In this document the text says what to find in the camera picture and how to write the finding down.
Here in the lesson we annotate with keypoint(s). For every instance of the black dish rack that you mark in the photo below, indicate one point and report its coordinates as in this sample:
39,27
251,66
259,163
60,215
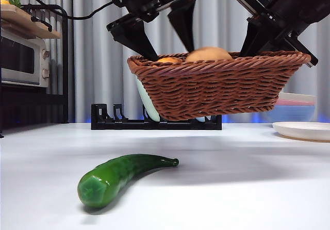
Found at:
129,125

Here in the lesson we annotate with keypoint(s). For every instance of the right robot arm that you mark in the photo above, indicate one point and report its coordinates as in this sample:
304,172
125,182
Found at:
296,3

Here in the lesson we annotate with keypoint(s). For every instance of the white toaster oven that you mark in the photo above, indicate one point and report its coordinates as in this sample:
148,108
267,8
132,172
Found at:
20,57

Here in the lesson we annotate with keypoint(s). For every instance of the tan toy potato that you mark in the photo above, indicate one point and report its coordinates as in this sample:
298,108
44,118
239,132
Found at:
208,54

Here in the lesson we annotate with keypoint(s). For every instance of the green toy cucumber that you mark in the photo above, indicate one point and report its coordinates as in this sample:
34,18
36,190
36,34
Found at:
111,178

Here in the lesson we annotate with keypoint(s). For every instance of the blue bowl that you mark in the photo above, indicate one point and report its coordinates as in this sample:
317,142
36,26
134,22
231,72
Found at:
291,114

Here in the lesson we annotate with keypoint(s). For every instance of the brown wicker basket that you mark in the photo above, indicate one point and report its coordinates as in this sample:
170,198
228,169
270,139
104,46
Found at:
211,88

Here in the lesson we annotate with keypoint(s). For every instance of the black metal shelf rack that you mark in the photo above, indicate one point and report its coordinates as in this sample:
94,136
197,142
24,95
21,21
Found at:
65,59

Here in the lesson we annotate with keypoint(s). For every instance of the white flat plate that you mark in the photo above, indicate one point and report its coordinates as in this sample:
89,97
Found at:
304,130

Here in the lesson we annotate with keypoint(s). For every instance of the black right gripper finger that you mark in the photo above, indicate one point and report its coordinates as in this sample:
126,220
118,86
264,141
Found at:
255,34
278,42

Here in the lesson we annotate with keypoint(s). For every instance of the white pleated curtain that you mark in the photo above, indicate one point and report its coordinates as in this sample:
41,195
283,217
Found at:
98,72

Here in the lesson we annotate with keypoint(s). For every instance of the green leaf sprig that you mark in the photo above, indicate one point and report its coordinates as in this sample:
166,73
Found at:
15,0

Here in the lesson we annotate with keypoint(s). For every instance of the pale green plate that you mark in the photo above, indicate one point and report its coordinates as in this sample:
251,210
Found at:
148,103

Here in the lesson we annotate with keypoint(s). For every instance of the beige bowl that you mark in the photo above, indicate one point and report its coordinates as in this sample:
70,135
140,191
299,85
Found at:
299,97

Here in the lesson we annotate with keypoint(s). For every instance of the orange toy corn cob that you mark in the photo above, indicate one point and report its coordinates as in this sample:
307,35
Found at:
168,60

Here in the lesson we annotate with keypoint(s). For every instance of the pale blue plate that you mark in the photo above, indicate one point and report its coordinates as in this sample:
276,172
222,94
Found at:
203,119

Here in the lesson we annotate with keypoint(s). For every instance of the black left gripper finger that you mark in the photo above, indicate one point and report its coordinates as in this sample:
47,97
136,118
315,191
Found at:
183,26
136,39

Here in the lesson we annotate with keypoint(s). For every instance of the pink bowl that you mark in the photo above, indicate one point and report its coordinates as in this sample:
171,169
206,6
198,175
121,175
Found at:
294,103

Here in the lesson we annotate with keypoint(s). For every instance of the orange fruit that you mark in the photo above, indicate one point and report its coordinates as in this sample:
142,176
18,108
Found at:
3,2

